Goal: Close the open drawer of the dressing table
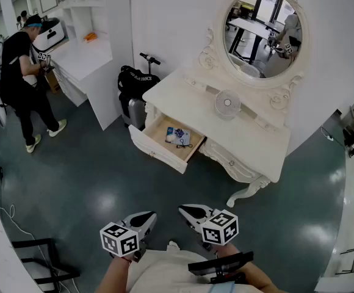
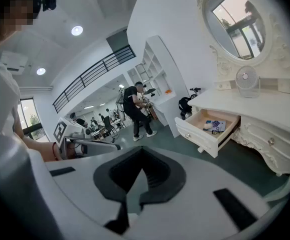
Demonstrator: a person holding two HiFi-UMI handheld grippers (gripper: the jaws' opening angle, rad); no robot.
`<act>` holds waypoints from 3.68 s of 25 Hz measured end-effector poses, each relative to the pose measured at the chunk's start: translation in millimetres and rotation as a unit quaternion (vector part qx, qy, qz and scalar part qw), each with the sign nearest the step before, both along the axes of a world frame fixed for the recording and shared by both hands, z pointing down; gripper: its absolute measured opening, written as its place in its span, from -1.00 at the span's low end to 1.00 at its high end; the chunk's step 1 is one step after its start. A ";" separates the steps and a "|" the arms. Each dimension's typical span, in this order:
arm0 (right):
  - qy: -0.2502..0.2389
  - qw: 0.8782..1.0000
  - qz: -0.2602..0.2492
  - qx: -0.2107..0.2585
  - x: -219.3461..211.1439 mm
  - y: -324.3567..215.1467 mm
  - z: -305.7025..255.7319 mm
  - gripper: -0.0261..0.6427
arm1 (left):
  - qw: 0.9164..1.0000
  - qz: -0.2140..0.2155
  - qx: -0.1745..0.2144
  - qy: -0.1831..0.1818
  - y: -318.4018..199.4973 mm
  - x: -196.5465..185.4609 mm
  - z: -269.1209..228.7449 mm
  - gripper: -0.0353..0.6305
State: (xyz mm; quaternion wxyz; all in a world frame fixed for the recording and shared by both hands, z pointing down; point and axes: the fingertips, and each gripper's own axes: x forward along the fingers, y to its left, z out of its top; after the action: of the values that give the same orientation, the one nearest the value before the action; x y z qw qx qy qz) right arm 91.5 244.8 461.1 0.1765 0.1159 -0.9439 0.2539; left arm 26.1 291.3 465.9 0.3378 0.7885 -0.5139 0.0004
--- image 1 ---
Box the low white jewellery drawer shelf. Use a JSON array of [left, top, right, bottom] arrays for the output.
[[182, 73, 287, 131]]

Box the white power adapter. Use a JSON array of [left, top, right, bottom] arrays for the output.
[[320, 126, 334, 142]]

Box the light blue flat packet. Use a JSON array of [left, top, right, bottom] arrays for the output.
[[165, 126, 192, 145]]

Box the white shelf desk unit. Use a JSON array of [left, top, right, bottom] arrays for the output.
[[32, 0, 132, 131]]

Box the oval mirror ornate white frame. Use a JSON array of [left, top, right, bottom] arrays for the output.
[[198, 0, 311, 111]]

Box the white round appliance black top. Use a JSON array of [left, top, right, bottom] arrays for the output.
[[32, 17, 66, 51]]

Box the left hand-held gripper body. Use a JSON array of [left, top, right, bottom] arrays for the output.
[[99, 218, 153, 262]]

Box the cardboard box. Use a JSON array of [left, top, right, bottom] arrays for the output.
[[44, 68, 61, 94]]

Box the black backpack white lettering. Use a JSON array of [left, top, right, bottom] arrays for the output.
[[117, 65, 162, 96]]

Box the silver suitcase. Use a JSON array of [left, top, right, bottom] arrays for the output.
[[118, 92, 147, 131]]

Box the person's beige dress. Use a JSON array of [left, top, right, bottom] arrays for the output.
[[125, 245, 269, 293]]

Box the white vanity dressing table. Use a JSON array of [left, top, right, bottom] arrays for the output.
[[142, 67, 292, 209]]

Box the small white desk fan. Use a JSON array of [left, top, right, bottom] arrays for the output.
[[214, 89, 242, 121]]

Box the black scooter handlebar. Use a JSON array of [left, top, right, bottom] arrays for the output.
[[139, 52, 162, 76]]

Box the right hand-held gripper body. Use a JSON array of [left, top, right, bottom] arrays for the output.
[[201, 209, 240, 251]]

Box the light blue strap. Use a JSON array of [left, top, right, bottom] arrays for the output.
[[209, 282, 236, 293]]

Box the white floor cable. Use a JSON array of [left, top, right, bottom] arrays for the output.
[[0, 204, 39, 241]]

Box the person's right forearm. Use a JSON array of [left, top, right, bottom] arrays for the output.
[[222, 243, 287, 293]]

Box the person's left forearm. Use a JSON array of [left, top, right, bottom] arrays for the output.
[[96, 254, 135, 293]]

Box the large white wooden drawer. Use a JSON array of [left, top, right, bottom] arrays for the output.
[[128, 112, 208, 175]]

